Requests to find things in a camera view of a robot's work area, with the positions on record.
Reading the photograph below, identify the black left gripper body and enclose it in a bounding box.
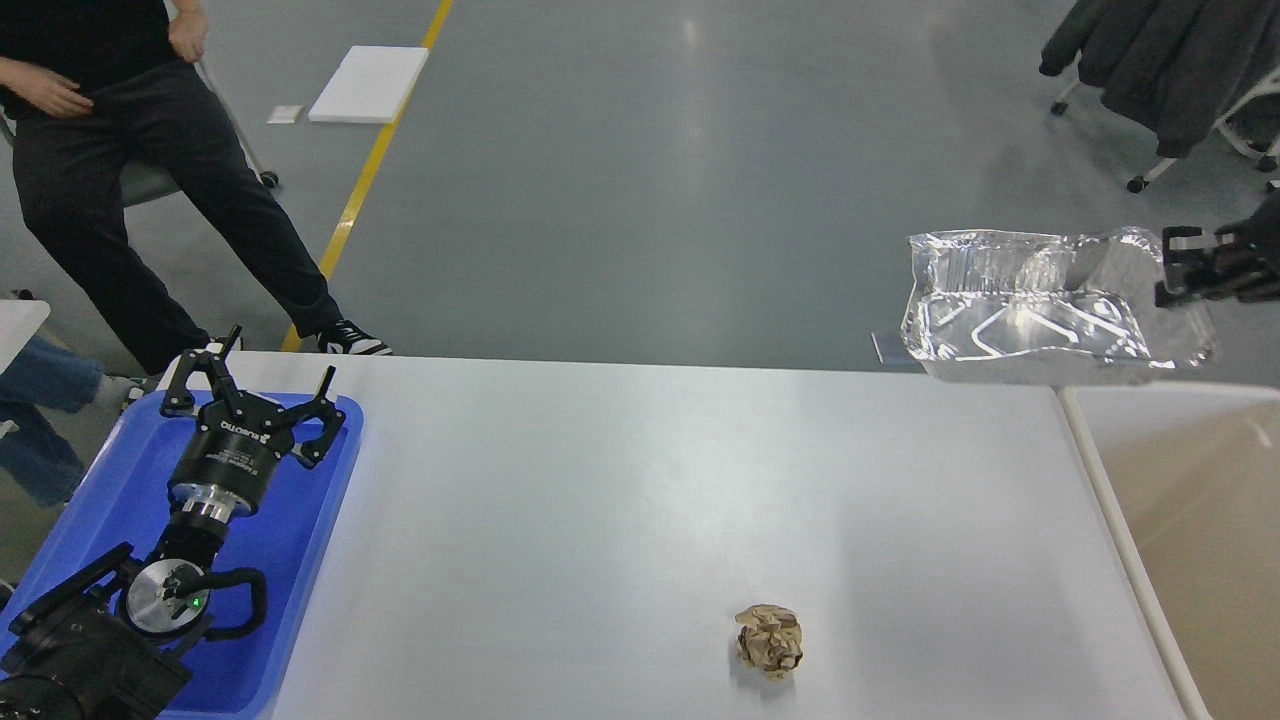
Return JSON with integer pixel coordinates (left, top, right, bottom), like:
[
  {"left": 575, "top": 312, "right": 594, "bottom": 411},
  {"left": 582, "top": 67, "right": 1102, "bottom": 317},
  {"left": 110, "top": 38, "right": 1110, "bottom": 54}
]
[{"left": 168, "top": 391, "right": 296, "bottom": 518}]

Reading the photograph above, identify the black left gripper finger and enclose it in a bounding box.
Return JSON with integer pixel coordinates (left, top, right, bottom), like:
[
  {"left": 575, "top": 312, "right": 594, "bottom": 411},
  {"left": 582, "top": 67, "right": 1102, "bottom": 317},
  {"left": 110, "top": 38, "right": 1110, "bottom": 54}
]
[
  {"left": 161, "top": 325, "right": 246, "bottom": 419},
  {"left": 262, "top": 366, "right": 346, "bottom": 470}
]

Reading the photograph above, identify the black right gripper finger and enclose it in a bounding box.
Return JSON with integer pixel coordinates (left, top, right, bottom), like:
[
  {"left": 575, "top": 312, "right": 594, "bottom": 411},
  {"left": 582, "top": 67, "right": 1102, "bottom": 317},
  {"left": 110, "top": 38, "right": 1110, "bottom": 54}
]
[
  {"left": 1161, "top": 225, "right": 1225, "bottom": 275},
  {"left": 1155, "top": 272, "right": 1226, "bottom": 309}
]

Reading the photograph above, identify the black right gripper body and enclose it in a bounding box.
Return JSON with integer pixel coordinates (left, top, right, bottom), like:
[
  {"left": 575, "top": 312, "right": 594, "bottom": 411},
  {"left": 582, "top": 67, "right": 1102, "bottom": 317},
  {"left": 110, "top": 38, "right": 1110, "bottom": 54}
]
[{"left": 1215, "top": 190, "right": 1279, "bottom": 304}]

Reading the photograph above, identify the aluminium foil tray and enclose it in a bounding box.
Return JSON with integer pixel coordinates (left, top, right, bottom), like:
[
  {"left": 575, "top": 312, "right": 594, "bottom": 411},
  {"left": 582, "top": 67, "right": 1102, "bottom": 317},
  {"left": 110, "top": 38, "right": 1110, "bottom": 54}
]
[{"left": 901, "top": 227, "right": 1219, "bottom": 387}]

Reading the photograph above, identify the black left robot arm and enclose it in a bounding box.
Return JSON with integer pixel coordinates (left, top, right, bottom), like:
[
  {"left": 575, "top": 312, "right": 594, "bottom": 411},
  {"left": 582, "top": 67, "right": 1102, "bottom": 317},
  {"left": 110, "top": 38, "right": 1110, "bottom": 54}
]
[{"left": 3, "top": 348, "right": 364, "bottom": 719}]

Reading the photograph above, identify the blue plastic tray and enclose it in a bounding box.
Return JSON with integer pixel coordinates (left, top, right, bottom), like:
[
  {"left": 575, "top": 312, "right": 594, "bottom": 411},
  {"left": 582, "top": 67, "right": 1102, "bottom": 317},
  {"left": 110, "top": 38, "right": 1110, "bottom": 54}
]
[{"left": 3, "top": 393, "right": 364, "bottom": 719}]

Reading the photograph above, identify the person leg in jeans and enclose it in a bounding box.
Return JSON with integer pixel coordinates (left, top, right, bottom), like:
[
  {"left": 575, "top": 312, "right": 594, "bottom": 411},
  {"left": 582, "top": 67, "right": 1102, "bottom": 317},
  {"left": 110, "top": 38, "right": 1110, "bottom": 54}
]
[{"left": 1, "top": 334, "right": 145, "bottom": 509}]

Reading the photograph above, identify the beige plastic bin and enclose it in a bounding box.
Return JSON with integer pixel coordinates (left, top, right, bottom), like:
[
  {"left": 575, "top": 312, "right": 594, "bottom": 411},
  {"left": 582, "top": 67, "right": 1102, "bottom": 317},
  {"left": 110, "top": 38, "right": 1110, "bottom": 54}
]
[{"left": 1060, "top": 383, "right": 1279, "bottom": 719}]

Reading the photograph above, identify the white side table corner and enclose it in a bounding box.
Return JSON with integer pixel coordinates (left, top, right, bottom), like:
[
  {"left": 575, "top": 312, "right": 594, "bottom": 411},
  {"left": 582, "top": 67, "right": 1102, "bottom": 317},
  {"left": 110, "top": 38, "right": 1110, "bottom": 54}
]
[{"left": 1, "top": 297, "right": 51, "bottom": 372}]

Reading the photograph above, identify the dark jacket on chair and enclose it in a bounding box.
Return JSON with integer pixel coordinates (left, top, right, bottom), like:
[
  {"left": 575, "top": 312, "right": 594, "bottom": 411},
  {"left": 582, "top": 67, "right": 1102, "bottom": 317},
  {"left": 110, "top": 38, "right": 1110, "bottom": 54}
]
[{"left": 1038, "top": 1, "right": 1277, "bottom": 159}]

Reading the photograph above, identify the grey rolling chair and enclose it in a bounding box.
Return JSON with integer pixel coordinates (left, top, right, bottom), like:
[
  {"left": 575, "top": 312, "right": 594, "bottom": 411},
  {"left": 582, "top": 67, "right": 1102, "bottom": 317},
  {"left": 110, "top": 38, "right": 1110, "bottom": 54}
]
[{"left": 0, "top": 60, "right": 282, "bottom": 208}]

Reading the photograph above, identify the left transparent floor plate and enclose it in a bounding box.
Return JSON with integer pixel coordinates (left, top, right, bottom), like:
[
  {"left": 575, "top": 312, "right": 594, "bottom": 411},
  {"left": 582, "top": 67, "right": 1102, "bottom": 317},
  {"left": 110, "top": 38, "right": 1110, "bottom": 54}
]
[{"left": 870, "top": 332, "right": 920, "bottom": 366}]

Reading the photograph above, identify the small white floor card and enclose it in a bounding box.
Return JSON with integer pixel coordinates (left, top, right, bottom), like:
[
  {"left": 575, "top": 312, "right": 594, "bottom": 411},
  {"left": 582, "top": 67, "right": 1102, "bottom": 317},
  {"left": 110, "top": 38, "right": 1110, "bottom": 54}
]
[{"left": 266, "top": 105, "right": 305, "bottom": 126}]

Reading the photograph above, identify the seated person in black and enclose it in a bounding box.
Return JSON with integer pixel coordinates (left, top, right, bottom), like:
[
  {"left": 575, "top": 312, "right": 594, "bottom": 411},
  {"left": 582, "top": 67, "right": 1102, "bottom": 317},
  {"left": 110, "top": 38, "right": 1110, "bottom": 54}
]
[{"left": 0, "top": 0, "right": 392, "bottom": 375}]

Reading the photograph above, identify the white foam board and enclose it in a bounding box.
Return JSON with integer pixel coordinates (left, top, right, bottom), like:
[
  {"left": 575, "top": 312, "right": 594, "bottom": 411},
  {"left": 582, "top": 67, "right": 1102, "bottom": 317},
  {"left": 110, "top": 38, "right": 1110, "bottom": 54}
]
[{"left": 307, "top": 45, "right": 430, "bottom": 126}]

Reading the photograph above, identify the crumpled brown paper ball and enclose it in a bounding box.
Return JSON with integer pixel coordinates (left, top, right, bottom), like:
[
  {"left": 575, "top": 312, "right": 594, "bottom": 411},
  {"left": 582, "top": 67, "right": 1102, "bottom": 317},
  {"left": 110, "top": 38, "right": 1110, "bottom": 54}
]
[{"left": 733, "top": 603, "right": 804, "bottom": 682}]

